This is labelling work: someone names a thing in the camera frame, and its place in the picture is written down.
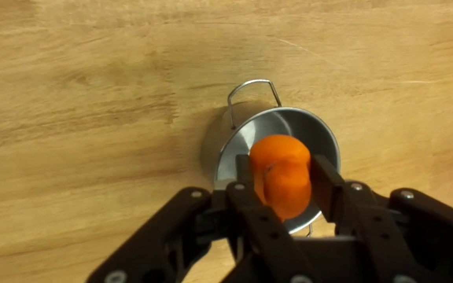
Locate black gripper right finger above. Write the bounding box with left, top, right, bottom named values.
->
left=310, top=155, right=453, bottom=283

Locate orange toy duck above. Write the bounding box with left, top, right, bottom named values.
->
left=248, top=135, right=311, bottom=220

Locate small steel pot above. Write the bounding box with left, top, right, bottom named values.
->
left=201, top=78, right=340, bottom=232

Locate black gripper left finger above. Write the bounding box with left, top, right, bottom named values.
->
left=85, top=152, right=322, bottom=283

